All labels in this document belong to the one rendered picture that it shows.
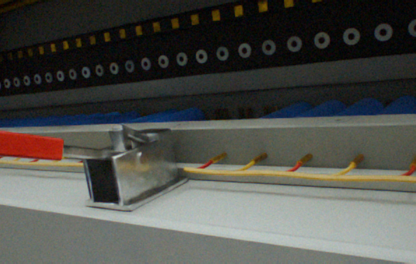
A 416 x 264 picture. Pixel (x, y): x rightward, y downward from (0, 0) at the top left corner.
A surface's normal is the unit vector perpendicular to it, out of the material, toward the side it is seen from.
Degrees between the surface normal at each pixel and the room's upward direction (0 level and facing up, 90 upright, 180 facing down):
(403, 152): 109
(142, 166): 90
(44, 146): 90
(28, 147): 90
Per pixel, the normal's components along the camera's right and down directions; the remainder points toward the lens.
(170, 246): -0.56, 0.23
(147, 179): 0.82, -0.01
